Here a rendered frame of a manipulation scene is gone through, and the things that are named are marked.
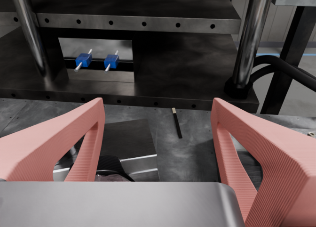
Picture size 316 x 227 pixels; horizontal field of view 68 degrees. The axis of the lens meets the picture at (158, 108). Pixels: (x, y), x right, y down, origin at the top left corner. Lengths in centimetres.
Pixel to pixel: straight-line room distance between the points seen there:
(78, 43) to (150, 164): 58
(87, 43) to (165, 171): 55
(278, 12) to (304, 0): 252
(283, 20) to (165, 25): 280
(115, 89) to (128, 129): 39
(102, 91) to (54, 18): 30
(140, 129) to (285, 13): 313
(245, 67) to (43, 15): 71
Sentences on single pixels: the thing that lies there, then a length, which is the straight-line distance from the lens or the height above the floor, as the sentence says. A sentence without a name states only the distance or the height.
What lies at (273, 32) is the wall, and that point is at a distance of 355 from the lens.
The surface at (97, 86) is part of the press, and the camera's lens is 94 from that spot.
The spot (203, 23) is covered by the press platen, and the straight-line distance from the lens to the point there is 84.
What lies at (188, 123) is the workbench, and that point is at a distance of 72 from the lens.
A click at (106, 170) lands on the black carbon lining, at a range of 52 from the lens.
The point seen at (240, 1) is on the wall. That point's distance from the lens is 326.
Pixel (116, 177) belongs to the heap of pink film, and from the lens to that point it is 48.
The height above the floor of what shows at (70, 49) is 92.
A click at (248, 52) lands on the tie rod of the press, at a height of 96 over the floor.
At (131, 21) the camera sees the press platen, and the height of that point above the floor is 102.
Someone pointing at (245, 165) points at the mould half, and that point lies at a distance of 47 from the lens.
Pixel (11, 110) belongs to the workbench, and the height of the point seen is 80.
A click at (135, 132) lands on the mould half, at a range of 53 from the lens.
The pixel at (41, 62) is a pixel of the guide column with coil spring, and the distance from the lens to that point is 99.
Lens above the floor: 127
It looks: 38 degrees down
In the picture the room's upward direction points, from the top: straight up
